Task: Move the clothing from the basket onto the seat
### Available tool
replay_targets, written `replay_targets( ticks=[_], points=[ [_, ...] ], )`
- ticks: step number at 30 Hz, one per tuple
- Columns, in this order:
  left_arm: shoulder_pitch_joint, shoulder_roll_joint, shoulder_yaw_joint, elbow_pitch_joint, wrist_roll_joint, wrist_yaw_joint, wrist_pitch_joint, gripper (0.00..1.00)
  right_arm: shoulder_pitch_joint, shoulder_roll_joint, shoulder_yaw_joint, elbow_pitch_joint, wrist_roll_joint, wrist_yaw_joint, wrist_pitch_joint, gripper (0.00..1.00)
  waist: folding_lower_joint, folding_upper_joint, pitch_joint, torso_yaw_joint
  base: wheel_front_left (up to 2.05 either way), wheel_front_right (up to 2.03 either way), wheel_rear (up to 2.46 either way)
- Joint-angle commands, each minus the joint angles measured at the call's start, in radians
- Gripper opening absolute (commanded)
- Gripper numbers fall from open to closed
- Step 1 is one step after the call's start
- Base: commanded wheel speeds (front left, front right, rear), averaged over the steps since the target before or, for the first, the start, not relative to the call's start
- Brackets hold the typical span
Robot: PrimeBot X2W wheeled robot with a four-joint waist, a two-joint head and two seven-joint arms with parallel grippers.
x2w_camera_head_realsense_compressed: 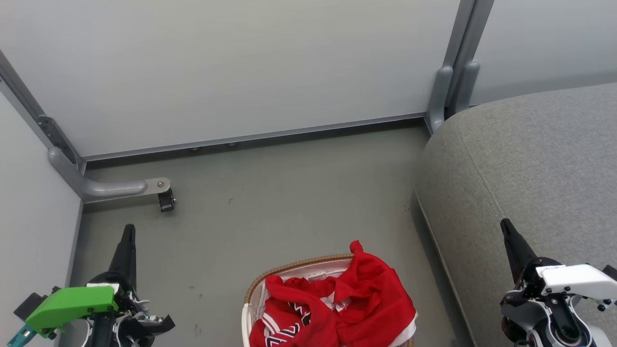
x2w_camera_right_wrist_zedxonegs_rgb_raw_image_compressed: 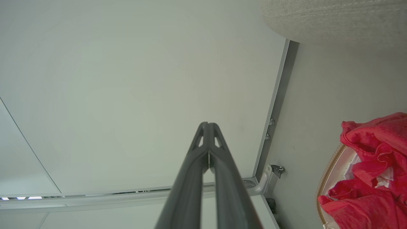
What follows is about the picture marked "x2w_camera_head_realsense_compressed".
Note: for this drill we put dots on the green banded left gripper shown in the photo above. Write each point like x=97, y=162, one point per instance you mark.
x=72, y=303

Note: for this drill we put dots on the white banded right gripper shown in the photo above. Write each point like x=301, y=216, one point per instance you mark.
x=573, y=279

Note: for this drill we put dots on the plain red t-shirt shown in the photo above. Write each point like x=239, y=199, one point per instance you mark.
x=373, y=289

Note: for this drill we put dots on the red jersey with white trim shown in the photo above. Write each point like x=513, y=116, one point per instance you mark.
x=294, y=313

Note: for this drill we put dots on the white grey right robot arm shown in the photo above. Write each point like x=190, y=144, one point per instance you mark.
x=544, y=323

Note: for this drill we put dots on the grey fabric sofa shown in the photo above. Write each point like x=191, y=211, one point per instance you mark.
x=530, y=164

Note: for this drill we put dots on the small black caster wheel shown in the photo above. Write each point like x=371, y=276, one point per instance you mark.
x=166, y=201

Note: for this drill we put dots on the grey tubular partition foot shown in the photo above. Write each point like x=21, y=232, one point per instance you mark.
x=106, y=188

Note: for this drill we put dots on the white wicker-rimmed laundry basket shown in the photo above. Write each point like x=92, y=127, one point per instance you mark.
x=255, y=299

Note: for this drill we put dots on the black hinge plate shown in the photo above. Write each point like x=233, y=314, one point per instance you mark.
x=55, y=137

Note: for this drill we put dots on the grey upright tube foot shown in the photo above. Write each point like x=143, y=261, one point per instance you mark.
x=439, y=96
x=468, y=86

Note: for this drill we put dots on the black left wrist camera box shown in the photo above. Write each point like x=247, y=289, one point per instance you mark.
x=30, y=304

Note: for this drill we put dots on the grey partition bottom rail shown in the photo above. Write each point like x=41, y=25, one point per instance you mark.
x=250, y=136

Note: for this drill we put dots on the grey partition frame post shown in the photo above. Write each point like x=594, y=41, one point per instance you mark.
x=19, y=84

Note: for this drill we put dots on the grey double partition post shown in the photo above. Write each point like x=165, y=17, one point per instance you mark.
x=465, y=43

